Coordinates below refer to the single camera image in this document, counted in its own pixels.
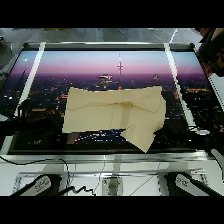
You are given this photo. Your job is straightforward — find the silver frame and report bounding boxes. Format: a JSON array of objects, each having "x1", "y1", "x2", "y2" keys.
[{"x1": 0, "y1": 40, "x2": 224, "y2": 197}]

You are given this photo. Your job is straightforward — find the beige pants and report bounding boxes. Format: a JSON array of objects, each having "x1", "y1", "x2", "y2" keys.
[{"x1": 62, "y1": 85, "x2": 167, "y2": 154}]

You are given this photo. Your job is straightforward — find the heap of clothes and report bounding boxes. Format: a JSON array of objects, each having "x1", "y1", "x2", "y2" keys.
[{"x1": 195, "y1": 27, "x2": 224, "y2": 78}]

